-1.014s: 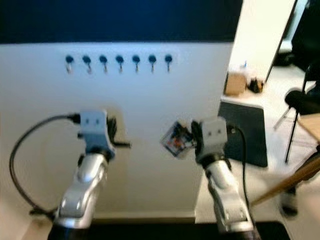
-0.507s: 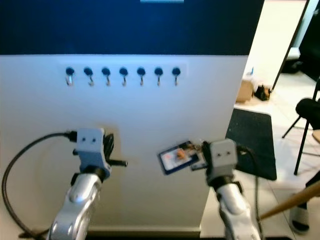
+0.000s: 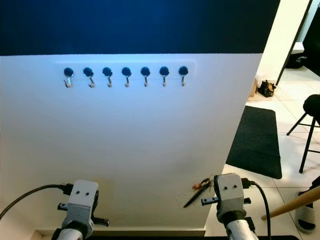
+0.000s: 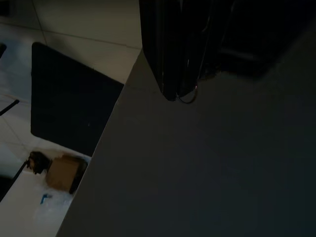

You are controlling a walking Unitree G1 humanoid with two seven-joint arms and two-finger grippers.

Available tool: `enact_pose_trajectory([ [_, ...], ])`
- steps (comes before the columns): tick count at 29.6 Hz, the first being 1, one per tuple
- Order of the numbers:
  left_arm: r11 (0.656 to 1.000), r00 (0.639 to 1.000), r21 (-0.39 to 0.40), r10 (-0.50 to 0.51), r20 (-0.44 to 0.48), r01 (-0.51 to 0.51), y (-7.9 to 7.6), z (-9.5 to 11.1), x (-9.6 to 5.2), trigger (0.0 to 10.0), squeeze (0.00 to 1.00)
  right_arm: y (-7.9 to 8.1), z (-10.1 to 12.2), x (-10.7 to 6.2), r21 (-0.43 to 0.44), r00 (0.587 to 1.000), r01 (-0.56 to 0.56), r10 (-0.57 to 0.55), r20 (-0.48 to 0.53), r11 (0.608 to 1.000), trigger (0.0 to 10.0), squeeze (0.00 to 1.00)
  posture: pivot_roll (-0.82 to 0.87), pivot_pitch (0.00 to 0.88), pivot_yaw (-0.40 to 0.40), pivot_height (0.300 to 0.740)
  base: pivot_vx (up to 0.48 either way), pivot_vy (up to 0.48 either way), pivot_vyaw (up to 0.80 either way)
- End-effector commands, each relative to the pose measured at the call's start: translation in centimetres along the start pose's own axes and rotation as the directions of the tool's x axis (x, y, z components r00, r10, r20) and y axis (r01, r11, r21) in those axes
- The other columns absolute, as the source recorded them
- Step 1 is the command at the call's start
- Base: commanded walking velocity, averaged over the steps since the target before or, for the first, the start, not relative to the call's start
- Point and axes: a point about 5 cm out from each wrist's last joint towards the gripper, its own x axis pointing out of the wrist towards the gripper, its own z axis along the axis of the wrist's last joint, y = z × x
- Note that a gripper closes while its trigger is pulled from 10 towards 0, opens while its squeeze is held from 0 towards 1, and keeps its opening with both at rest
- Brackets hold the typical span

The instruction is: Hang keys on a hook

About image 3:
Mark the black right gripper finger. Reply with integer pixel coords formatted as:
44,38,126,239
183,184,213,209

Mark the key bunch with brown charm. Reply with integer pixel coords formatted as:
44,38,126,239
192,176,215,191

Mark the blue knob metal hook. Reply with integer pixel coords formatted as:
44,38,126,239
121,66,132,88
140,66,151,87
178,65,190,86
83,67,95,89
159,66,170,87
63,67,75,89
102,67,113,88

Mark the black floor mat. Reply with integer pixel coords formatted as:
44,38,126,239
225,105,283,180

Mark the wooden stick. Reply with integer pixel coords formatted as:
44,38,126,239
261,185,320,221

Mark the grey slipper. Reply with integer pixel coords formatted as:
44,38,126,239
295,192,320,231

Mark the brown bag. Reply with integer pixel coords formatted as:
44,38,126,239
256,77,276,98

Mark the black stool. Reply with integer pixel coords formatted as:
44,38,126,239
286,94,320,174

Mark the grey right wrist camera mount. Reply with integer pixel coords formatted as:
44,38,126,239
214,173,246,223

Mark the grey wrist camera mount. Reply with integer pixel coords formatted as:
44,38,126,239
61,180,100,238
214,173,246,223

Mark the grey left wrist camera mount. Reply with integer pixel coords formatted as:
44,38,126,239
61,180,100,238

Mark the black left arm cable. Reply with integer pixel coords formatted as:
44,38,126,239
0,183,74,221

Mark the white hook rail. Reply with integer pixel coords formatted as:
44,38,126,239
54,60,198,82

